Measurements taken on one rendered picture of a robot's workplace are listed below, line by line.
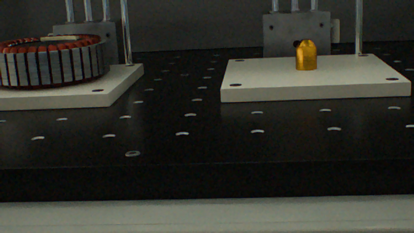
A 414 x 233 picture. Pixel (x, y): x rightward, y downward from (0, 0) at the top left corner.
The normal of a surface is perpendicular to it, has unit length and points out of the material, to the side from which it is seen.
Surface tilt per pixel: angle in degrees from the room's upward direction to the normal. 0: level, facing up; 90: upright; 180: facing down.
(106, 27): 90
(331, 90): 90
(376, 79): 0
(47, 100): 90
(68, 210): 0
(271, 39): 90
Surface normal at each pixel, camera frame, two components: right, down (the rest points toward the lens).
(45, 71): 0.19, 0.24
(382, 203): -0.06, -0.97
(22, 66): -0.14, 0.26
